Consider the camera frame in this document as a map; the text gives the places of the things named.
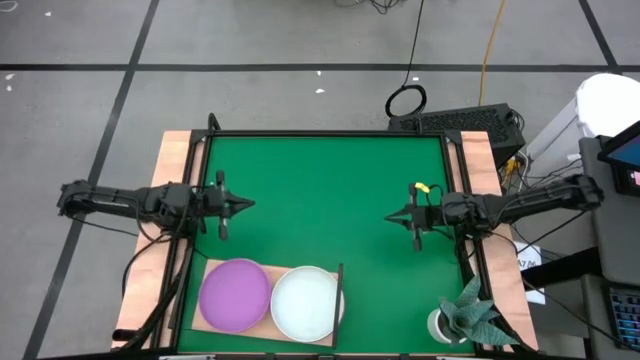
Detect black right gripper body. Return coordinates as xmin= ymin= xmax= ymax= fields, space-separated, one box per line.
xmin=407 ymin=182 xmax=444 ymax=252

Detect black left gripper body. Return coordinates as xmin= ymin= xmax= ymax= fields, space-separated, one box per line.
xmin=197 ymin=171 xmax=230 ymax=241

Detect purple plate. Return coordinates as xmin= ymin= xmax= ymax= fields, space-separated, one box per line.
xmin=198 ymin=257 xmax=273 ymax=334

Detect pale mint white plate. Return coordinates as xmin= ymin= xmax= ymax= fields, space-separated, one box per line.
xmin=270 ymin=265 xmax=346 ymax=344

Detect green table mat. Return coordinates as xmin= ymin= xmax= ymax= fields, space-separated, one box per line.
xmin=177 ymin=134 xmax=476 ymax=354

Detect artificial plant white pot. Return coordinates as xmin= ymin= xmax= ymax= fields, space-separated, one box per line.
xmin=427 ymin=274 xmax=509 ymax=346

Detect white paper sheet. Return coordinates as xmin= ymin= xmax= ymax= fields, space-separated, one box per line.
xmin=512 ymin=241 xmax=547 ymax=306

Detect black desk base bar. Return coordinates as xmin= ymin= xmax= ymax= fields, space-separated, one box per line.
xmin=519 ymin=246 xmax=601 ymax=290

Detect grey desk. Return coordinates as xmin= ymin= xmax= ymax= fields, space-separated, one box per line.
xmin=579 ymin=134 xmax=640 ymax=360

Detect black device pink light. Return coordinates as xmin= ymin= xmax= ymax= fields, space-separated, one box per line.
xmin=612 ymin=164 xmax=640 ymax=197

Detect tablet screen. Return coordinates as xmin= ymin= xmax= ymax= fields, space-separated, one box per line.
xmin=597 ymin=119 xmax=640 ymax=169

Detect white trash bin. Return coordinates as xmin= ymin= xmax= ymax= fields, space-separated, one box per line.
xmin=525 ymin=73 xmax=640 ymax=164

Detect backlit keyboard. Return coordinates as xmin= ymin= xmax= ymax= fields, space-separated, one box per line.
xmin=607 ymin=285 xmax=640 ymax=351

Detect black coiled floor cable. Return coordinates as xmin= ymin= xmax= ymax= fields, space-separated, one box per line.
xmin=383 ymin=0 xmax=429 ymax=119

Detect yellow floor cable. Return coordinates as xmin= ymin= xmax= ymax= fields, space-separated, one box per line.
xmin=477 ymin=0 xmax=509 ymax=108

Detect tangled black floor cables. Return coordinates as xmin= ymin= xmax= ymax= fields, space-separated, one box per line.
xmin=333 ymin=0 xmax=404 ymax=15

